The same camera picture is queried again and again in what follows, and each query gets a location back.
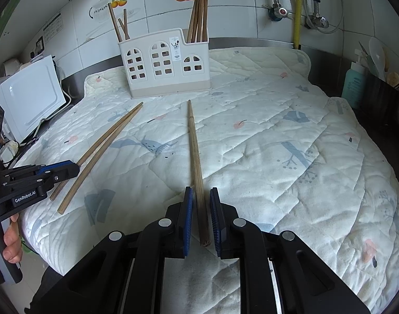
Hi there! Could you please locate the water valve with red cap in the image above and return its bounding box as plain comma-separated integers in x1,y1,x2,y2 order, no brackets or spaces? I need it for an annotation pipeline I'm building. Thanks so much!
268,5,292,22

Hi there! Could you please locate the white rice paddle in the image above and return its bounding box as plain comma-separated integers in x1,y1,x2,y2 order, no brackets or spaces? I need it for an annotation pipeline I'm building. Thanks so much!
368,37,387,76

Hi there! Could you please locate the white wall label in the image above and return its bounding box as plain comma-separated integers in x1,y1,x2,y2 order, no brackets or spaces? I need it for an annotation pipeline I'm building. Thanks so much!
44,13,63,43

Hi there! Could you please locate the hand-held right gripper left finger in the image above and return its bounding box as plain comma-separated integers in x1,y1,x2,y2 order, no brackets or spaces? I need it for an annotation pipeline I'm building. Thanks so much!
31,186,195,314

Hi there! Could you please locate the clear thin tube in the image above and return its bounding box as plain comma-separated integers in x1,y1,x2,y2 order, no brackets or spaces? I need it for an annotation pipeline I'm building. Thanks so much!
302,0,345,35

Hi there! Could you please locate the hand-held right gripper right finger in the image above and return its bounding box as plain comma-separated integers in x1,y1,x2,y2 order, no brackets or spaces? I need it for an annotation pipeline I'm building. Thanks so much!
209,187,372,314

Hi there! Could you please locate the white power plug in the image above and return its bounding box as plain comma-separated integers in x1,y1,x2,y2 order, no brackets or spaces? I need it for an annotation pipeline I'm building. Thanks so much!
0,140,20,163

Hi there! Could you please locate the yellow gas hose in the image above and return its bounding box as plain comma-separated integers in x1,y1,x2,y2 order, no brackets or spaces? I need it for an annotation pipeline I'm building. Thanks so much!
292,0,302,50

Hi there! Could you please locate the grey flat utensil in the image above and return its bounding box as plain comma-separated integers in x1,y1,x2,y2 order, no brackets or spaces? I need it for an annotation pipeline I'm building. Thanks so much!
358,41,375,70

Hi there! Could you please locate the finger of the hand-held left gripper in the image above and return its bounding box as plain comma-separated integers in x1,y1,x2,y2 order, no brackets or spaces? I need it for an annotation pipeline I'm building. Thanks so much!
44,167,80,187
39,160,80,175

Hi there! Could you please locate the metal water valve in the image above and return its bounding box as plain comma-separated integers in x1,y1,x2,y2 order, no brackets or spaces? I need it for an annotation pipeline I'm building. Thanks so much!
306,15,331,30

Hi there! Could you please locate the white plastic chopstick holder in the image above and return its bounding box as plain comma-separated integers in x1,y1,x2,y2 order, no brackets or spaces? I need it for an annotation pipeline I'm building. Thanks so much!
117,28,212,99

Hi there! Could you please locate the black utensil container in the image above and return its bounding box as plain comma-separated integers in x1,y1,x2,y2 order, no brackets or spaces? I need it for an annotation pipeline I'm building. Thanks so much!
363,72,399,121

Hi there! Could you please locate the person's left hand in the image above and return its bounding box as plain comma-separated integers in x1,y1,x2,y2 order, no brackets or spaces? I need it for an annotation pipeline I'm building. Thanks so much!
3,214,22,265

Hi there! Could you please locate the teal pump soap bottle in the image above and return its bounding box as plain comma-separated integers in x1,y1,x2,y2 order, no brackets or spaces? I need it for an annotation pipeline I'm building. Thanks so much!
341,50,367,108

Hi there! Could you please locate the white microwave oven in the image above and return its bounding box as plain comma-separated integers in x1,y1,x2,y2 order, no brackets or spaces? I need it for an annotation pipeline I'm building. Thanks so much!
0,54,67,143

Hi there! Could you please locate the white quilted printed mat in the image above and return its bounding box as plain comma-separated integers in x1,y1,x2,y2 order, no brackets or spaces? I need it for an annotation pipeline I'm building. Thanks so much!
18,47,399,314

